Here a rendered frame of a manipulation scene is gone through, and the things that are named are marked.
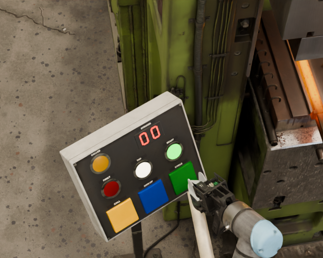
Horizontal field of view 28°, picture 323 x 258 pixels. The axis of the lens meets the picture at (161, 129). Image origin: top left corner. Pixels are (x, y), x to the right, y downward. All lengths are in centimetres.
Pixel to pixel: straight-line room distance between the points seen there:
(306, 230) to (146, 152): 117
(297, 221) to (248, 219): 121
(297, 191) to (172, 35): 83
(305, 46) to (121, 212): 65
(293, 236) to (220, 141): 65
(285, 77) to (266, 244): 70
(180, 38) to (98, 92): 147
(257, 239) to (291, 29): 51
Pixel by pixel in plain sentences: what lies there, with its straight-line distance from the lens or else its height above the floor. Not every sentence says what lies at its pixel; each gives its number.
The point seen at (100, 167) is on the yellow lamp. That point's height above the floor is 116.
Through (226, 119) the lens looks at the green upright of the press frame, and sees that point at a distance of 216.
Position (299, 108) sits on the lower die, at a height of 99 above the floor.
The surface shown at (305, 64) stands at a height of 101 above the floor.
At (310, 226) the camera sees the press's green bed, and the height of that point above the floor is 16.
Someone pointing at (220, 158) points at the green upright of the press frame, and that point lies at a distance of 239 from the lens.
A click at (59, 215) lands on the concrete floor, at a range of 288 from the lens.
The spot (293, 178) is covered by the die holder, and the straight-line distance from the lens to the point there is 220.
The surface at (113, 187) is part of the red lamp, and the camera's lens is 169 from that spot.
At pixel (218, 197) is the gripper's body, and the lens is 162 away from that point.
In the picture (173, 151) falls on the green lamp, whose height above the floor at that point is 109.
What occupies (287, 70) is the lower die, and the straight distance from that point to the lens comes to 205.
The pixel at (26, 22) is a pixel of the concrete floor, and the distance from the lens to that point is 352.
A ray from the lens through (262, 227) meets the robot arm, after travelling 149.
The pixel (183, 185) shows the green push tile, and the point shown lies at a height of 99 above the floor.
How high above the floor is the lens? 261
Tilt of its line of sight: 59 degrees down
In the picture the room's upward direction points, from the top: straight up
